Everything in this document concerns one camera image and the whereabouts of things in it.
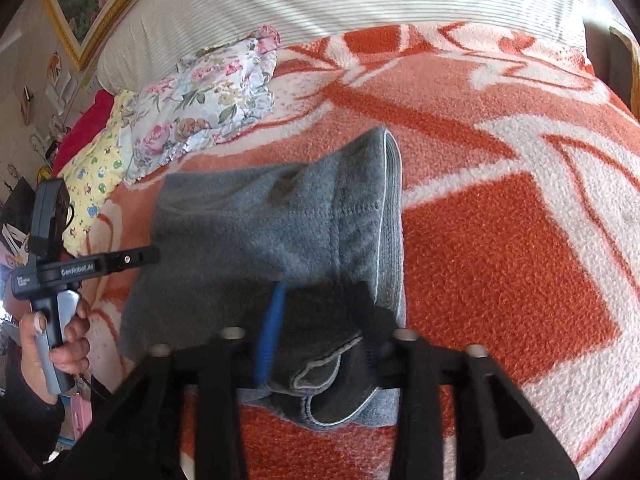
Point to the floral pillow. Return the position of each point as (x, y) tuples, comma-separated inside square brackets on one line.
[(200, 105)]

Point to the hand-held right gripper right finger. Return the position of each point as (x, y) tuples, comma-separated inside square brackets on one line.
[(417, 360)]

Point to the orange and white blanket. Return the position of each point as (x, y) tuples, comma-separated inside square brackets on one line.
[(500, 240)]

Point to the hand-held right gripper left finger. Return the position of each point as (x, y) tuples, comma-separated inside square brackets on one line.
[(267, 340)]

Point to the person's left forearm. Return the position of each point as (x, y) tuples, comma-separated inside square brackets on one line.
[(27, 420)]

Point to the red cloth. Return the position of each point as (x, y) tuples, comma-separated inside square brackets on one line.
[(82, 130)]

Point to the yellow cartoon print cloth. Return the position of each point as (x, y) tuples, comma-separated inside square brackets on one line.
[(95, 175)]

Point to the dark chair with yellow cloth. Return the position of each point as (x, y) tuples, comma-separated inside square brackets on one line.
[(617, 70)]

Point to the grey fleece pants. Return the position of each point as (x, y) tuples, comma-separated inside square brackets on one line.
[(240, 240)]

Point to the person's left hand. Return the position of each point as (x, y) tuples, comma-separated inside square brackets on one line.
[(70, 355)]

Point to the pink plastic box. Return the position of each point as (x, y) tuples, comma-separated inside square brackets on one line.
[(82, 415)]

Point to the white striped bedding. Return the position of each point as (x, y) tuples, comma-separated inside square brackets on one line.
[(325, 0)]

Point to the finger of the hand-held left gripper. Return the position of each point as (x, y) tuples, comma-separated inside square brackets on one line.
[(132, 259)]

